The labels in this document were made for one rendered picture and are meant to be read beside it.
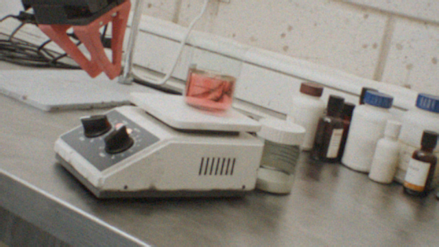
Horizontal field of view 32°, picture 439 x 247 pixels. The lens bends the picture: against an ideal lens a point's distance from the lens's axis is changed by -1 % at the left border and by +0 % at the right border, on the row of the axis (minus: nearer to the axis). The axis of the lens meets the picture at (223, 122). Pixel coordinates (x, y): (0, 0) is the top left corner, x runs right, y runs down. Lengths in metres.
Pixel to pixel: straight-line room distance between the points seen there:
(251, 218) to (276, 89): 0.55
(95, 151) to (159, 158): 0.07
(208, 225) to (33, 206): 0.18
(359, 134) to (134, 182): 0.44
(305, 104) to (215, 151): 0.35
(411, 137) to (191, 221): 0.44
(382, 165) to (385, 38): 0.29
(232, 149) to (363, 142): 0.33
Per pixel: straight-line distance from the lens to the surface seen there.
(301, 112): 1.16
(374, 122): 1.11
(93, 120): 0.85
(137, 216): 0.76
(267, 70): 1.35
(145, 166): 0.79
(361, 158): 1.12
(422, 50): 1.27
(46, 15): 0.75
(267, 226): 0.80
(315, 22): 1.35
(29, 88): 1.19
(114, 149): 0.80
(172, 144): 0.79
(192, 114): 0.84
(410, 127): 1.11
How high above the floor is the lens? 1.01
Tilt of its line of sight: 12 degrees down
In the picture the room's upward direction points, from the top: 12 degrees clockwise
